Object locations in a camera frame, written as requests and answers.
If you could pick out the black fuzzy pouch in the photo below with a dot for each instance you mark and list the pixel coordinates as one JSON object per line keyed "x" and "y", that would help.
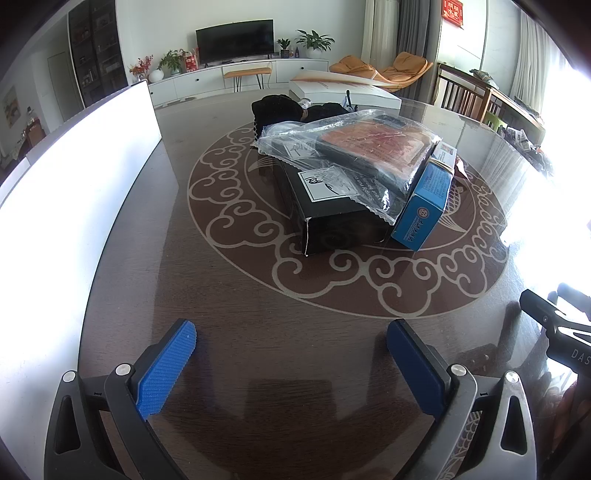
{"x": 277, "y": 110}

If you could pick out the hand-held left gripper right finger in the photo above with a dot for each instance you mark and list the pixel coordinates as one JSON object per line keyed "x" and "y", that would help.
{"x": 415, "y": 369}

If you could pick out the clear plastic packet orange tray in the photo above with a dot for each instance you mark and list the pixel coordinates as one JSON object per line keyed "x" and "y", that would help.
{"x": 369, "y": 147}

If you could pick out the large white flat box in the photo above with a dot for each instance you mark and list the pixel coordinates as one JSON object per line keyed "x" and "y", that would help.
{"x": 332, "y": 90}

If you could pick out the red flowers in white vase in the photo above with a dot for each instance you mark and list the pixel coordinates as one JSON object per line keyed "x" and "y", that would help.
{"x": 147, "y": 69}

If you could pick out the grey curtain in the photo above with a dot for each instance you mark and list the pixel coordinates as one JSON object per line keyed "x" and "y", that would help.
{"x": 418, "y": 27}

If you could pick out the red wall decoration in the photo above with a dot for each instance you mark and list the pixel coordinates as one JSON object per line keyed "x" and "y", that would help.
{"x": 453, "y": 11}

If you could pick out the white board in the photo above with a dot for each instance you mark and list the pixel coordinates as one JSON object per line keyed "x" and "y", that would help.
{"x": 69, "y": 207}

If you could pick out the blue cardboard box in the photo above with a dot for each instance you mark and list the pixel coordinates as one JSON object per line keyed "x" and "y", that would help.
{"x": 427, "y": 198}

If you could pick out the small green potted plant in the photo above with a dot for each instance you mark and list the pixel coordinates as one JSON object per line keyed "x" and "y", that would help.
{"x": 284, "y": 46}

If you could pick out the wooden side desk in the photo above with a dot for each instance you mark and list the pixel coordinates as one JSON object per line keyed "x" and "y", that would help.
{"x": 517, "y": 110}

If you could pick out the orange lounge chair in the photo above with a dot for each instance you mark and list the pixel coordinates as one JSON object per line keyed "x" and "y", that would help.
{"x": 401, "y": 67}

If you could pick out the black cardboard box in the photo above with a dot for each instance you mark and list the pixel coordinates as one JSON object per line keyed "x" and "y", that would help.
{"x": 332, "y": 217}

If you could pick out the white curtain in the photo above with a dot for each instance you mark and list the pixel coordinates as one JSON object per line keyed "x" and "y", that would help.
{"x": 381, "y": 27}

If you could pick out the dark display cabinet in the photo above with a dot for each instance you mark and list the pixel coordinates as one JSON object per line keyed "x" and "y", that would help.
{"x": 99, "y": 50}

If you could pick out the sheer window curtain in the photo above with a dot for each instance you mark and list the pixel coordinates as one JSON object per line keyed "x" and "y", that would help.
{"x": 531, "y": 55}

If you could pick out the framed wall picture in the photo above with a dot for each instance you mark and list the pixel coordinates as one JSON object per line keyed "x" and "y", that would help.
{"x": 11, "y": 105}

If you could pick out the black television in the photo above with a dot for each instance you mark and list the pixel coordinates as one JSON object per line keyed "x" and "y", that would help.
{"x": 235, "y": 40}

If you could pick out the wooden bench black legs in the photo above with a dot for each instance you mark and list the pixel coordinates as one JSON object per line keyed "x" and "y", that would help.
{"x": 247, "y": 70}

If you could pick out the red gift box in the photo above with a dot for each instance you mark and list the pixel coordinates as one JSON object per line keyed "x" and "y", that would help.
{"x": 190, "y": 61}

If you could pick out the dark wooden chair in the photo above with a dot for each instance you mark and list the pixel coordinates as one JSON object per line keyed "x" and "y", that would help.
{"x": 461, "y": 94}

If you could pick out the white television cabinet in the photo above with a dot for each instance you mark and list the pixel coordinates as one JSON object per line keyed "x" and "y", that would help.
{"x": 184, "y": 85}

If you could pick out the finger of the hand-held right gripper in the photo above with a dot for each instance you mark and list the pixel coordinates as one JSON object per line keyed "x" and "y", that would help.
{"x": 575, "y": 293}
{"x": 540, "y": 307}

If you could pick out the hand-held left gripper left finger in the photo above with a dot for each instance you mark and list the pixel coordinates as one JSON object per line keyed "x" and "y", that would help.
{"x": 166, "y": 364}

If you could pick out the large leafy potted plant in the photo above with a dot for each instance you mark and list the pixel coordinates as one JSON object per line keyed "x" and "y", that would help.
{"x": 316, "y": 42}

